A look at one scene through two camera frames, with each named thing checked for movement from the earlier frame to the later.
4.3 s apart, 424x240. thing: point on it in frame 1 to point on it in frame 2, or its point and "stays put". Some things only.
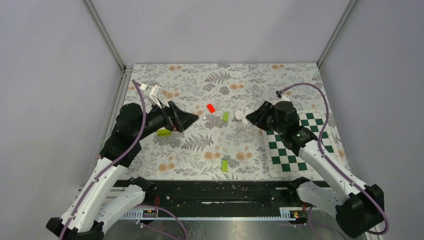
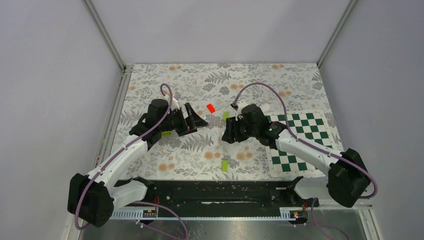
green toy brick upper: (226, 116) stays put
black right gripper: (258, 117) to (229, 135)
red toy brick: (211, 108) stays put
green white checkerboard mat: (284, 161) stays put
